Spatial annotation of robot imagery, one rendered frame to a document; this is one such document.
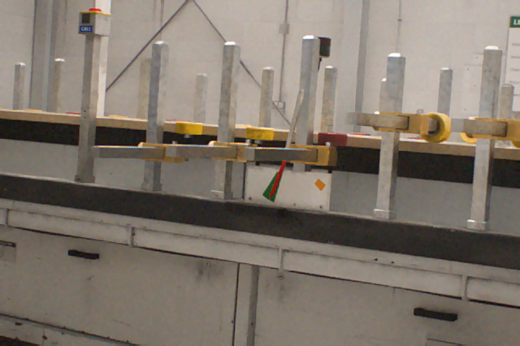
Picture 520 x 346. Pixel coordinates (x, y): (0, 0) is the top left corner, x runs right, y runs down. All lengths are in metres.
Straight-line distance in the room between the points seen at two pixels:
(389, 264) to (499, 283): 0.29
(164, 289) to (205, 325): 0.19
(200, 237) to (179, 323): 0.44
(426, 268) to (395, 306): 0.33
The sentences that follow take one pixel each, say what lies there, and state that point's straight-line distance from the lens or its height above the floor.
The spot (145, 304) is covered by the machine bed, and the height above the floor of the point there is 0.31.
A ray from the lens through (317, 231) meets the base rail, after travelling 2.64.
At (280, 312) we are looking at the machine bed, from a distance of 3.04.
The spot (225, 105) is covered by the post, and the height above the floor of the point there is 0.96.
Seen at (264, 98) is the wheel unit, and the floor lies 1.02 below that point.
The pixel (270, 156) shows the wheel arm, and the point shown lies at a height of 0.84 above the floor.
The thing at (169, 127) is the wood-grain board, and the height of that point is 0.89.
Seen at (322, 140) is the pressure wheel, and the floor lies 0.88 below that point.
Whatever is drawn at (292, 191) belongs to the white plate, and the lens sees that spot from 2.69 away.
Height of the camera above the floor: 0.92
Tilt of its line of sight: 3 degrees down
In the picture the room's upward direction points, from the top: 4 degrees clockwise
